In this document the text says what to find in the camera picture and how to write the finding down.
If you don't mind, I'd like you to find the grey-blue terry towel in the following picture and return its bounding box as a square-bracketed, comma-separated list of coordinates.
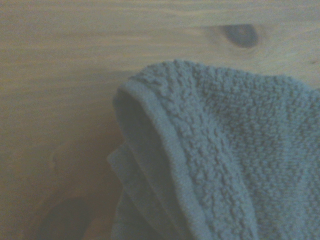
[106, 59, 320, 240]

